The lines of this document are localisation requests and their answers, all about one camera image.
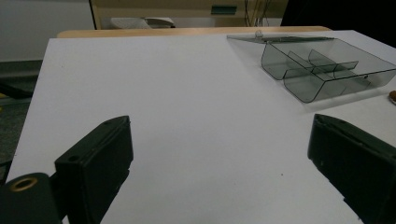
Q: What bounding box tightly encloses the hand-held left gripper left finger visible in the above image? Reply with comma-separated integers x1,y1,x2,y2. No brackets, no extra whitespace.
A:
54,115,134,224

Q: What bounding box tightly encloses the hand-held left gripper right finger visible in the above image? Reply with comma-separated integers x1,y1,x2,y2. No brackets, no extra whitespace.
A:
307,113,396,224

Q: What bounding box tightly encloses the clear grey plastic compartment box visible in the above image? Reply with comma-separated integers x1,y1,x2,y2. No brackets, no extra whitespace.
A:
226,30,396,104

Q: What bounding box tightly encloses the white cloth bundle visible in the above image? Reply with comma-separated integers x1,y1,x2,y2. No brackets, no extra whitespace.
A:
109,16,176,30

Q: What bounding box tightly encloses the wooden cabinet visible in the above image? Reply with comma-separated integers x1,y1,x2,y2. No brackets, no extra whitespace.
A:
88,0,289,31

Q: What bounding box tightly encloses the green label on cabinet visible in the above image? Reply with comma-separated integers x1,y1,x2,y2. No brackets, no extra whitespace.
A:
210,5,238,16

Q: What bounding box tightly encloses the bundle of cables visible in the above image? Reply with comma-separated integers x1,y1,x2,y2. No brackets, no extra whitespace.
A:
243,0,273,28

